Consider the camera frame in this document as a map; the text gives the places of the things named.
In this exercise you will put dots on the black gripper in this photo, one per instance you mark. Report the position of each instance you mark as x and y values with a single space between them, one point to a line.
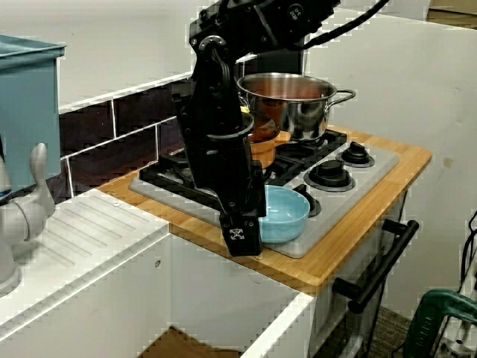
227 175

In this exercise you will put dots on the light blue bowl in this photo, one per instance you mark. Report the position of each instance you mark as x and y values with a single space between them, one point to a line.
287 223

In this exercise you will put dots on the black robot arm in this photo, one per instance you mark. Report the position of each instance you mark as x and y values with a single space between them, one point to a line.
212 85

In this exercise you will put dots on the orange cooking pot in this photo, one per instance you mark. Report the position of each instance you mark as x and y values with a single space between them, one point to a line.
264 153

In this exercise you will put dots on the black stove knob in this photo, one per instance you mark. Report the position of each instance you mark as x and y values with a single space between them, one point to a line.
329 175
356 154
315 207

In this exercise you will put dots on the grey stove top plate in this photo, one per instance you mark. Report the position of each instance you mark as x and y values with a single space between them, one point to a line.
335 203

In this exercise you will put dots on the brown lid with yellow knob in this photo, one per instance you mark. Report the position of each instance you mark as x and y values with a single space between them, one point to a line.
264 125

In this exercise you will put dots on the black burner grate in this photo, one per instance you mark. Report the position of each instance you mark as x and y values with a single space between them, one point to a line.
335 139
171 161

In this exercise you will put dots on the stainless steel pot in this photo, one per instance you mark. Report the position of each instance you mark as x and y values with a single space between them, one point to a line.
302 115

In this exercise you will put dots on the wooden kitchen countertop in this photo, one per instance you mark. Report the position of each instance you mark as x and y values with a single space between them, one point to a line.
372 209

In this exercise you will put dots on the white oven cabinet front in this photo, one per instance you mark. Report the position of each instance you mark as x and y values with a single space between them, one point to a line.
324 324

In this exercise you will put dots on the white sink unit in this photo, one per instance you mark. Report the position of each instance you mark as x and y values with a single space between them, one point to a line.
112 268

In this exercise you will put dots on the dark tile backsplash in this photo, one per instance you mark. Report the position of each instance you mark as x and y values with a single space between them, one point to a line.
130 112

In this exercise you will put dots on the white board panel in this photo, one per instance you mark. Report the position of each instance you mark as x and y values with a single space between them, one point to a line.
391 93

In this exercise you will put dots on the grey toy faucet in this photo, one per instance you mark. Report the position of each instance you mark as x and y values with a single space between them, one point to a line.
37 197

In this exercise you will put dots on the teal blue cabinet box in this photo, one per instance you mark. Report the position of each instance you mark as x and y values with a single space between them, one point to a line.
30 112

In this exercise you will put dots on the black upright post panel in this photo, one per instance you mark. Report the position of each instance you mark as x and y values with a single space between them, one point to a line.
287 63

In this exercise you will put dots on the silver metal frame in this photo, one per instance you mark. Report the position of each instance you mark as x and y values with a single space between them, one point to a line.
452 347

